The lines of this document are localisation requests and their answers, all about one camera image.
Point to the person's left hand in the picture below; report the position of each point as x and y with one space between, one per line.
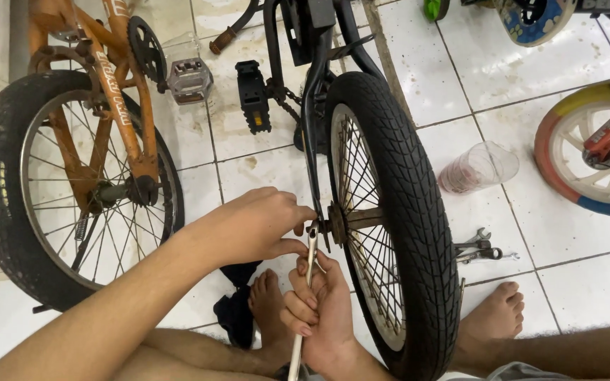
252 227

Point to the person's right hand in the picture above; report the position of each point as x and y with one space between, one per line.
331 317

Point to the long silver wrench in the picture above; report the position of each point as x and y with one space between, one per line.
295 355

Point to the person's left leg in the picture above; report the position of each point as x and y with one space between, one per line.
270 317

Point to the person's leg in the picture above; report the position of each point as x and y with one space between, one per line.
490 317
270 317

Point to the dark cloth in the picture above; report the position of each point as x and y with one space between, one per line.
236 312

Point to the black bicycle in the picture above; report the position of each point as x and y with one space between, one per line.
416 222

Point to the person's right leg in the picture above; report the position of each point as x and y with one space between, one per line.
490 317

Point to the silver open-end wrench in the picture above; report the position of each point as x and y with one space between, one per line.
477 236

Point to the orange bicycle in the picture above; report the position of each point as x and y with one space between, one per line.
119 95

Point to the small silver wrench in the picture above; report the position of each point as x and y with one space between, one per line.
511 256

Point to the person's grey shorts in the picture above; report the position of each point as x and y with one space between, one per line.
527 373

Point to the clear plastic cup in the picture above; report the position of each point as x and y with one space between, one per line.
479 166

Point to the children's bicycle with coloured wheel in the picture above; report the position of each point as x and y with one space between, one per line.
564 158

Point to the green training wheel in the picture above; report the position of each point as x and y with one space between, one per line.
435 8

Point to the bicycle with blue wheel cover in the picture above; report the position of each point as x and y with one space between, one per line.
535 24

